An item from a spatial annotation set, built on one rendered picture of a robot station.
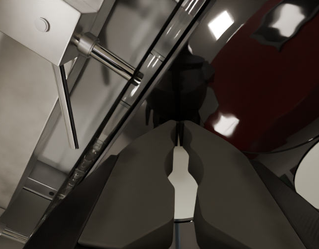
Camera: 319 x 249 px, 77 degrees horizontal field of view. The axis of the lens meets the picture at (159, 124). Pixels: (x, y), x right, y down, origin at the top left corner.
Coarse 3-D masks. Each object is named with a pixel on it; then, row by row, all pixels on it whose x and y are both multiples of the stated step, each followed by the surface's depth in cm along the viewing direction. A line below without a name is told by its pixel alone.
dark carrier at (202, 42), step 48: (240, 0) 10; (288, 0) 10; (192, 48) 11; (240, 48) 11; (288, 48) 11; (192, 96) 13; (240, 96) 13; (288, 96) 13; (240, 144) 15; (288, 144) 15; (192, 240) 21
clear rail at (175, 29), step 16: (192, 0) 10; (208, 0) 10; (176, 16) 11; (192, 16) 10; (160, 32) 11; (176, 32) 11; (160, 48) 11; (176, 48) 12; (144, 64) 12; (160, 64) 12; (144, 80) 12; (128, 96) 13; (112, 112) 14; (128, 112) 14; (112, 128) 14; (80, 160) 16; (96, 160) 16; (80, 176) 17; (64, 192) 18; (48, 208) 19
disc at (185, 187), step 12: (180, 156) 15; (180, 168) 16; (180, 180) 17; (192, 180) 17; (180, 192) 17; (192, 192) 17; (180, 204) 18; (192, 204) 18; (180, 216) 19; (192, 216) 19
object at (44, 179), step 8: (40, 168) 26; (48, 168) 27; (32, 176) 25; (40, 176) 26; (48, 176) 26; (56, 176) 27; (64, 176) 27; (32, 184) 25; (40, 184) 25; (48, 184) 25; (56, 184) 26; (40, 192) 26; (48, 192) 26; (56, 192) 26
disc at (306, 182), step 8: (312, 152) 15; (304, 160) 15; (312, 160) 15; (304, 168) 15; (312, 168) 15; (296, 176) 16; (304, 176) 16; (312, 176) 16; (296, 184) 16; (304, 184) 16; (312, 184) 16; (304, 192) 17; (312, 192) 17; (312, 200) 17
